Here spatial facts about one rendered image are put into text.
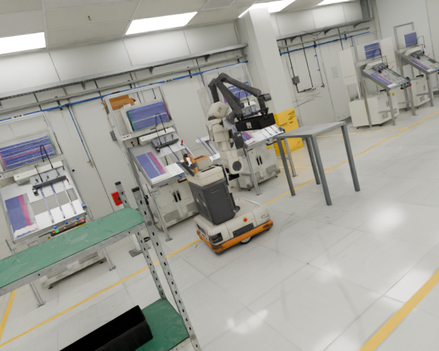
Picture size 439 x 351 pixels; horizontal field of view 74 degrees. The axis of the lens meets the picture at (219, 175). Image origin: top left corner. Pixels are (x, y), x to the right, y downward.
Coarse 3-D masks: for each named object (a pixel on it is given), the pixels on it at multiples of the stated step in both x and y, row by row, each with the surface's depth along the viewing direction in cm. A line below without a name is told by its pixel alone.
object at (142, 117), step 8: (152, 104) 387; (160, 104) 393; (128, 112) 373; (136, 112) 378; (144, 112) 383; (152, 112) 388; (160, 112) 393; (136, 120) 378; (144, 120) 383; (152, 120) 388; (160, 120) 394; (136, 128) 379
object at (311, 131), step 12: (288, 132) 357; (300, 132) 328; (312, 132) 304; (312, 144) 301; (348, 144) 314; (312, 156) 379; (348, 156) 318; (312, 168) 385; (288, 180) 370; (324, 180) 307; (324, 192) 312
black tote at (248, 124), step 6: (270, 114) 285; (240, 120) 336; (246, 120) 305; (252, 120) 293; (258, 120) 282; (264, 120) 283; (270, 120) 285; (240, 126) 322; (246, 126) 310; (252, 126) 297; (258, 126) 287; (264, 126) 284
